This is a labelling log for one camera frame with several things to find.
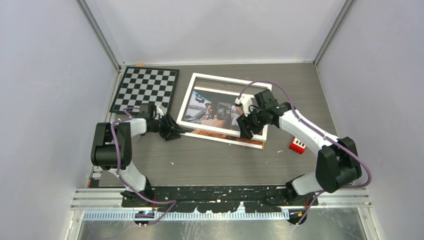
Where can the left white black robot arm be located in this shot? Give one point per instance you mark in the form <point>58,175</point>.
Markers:
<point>112,144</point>

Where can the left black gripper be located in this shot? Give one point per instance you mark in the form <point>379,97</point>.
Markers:
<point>170,124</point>

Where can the black white checkerboard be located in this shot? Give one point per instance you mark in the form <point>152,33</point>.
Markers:
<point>144,85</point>

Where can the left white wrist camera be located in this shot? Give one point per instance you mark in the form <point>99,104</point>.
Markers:
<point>160,112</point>

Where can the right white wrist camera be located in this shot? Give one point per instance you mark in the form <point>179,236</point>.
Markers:
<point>244,105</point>

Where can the red bit holder box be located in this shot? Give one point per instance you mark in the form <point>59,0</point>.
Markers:
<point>297,146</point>

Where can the aluminium rail profile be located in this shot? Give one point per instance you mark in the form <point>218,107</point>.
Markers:
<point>106,204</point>

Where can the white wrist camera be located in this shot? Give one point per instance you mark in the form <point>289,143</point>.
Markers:
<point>244,105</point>
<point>160,112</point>

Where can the white wooden photo frame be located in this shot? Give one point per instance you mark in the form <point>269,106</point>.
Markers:
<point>226,84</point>

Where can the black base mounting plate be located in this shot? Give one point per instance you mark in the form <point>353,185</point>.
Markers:
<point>216,199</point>

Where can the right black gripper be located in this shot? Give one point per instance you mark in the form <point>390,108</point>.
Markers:
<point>243,121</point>

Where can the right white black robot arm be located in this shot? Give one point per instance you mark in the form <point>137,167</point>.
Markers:
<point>337,162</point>

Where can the colour photo print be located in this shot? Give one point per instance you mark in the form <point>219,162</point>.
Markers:
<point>212,107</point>

